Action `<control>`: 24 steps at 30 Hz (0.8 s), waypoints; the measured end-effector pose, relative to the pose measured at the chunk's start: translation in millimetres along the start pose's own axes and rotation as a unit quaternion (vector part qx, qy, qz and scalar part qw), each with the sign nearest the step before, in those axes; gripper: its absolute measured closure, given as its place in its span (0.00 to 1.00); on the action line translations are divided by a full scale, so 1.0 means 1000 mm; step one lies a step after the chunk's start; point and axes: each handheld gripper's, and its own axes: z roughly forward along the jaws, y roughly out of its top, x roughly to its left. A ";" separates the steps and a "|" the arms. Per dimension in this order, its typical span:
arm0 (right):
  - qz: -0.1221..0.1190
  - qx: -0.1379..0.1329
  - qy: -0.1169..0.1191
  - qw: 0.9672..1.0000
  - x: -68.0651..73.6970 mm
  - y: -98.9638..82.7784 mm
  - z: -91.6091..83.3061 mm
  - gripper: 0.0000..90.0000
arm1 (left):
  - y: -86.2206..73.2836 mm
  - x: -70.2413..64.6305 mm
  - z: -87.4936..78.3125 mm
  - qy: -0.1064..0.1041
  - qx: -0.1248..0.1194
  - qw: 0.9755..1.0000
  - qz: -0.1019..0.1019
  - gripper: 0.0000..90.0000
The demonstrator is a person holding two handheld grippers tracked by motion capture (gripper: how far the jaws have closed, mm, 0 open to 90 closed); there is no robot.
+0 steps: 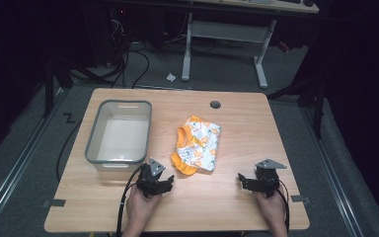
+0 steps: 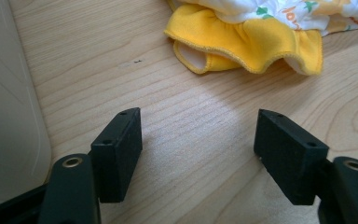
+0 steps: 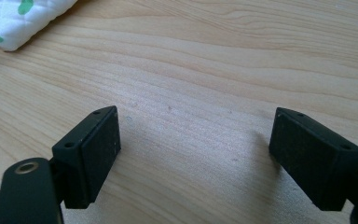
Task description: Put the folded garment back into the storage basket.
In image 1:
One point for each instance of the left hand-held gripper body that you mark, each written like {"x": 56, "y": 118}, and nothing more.
{"x": 151, "y": 179}

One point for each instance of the dark grey table bracket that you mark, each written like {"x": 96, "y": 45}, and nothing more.
{"x": 300, "y": 198}
{"x": 56, "y": 203}

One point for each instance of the white-legged wooden desk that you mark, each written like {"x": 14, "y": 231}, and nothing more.
{"x": 225, "y": 31}

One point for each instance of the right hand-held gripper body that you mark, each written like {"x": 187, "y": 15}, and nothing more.
{"x": 267, "y": 179}

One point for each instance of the white basin with grey rim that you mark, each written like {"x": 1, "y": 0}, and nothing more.
{"x": 120, "y": 135}

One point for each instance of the orange patterned baby garment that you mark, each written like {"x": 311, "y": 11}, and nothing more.
{"x": 198, "y": 146}

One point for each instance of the black round table grommet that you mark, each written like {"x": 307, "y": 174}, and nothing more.
{"x": 215, "y": 104}

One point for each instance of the person's left hand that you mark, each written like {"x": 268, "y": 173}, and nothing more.
{"x": 141, "y": 207}

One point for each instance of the black metal stand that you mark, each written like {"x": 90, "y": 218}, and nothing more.
{"x": 49, "y": 89}
{"x": 316, "y": 98}

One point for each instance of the person's right hand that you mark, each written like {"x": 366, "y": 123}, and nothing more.
{"x": 272, "y": 209}

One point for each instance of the metal floor rail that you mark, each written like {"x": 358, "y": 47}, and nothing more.
{"x": 16, "y": 171}
{"x": 334, "y": 177}

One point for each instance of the crumpled white paper scrap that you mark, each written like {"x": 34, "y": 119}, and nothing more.
{"x": 171, "y": 77}

